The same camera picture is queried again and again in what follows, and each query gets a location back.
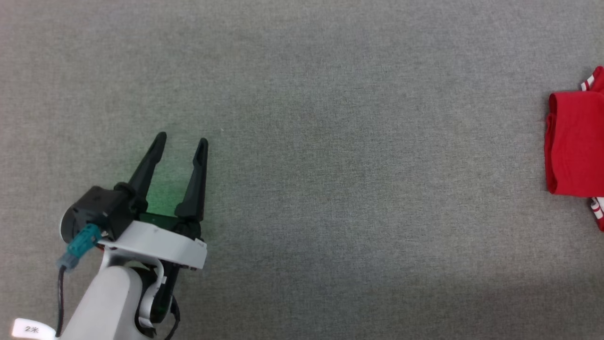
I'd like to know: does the white cable label tag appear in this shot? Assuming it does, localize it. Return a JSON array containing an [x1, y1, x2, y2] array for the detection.
[[11, 318, 58, 340]]

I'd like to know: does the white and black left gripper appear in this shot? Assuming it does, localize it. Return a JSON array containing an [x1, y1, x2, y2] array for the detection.
[[98, 132, 209, 272]]

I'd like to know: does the black cable with teal connector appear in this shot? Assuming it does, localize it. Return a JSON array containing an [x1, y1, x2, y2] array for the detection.
[[56, 224, 102, 339]]

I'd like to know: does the red Bulls 23 jersey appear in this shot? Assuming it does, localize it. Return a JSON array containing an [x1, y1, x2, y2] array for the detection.
[[544, 66, 604, 232]]

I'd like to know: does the grey fabric sofa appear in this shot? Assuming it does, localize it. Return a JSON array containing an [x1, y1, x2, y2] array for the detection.
[[0, 0, 604, 340]]

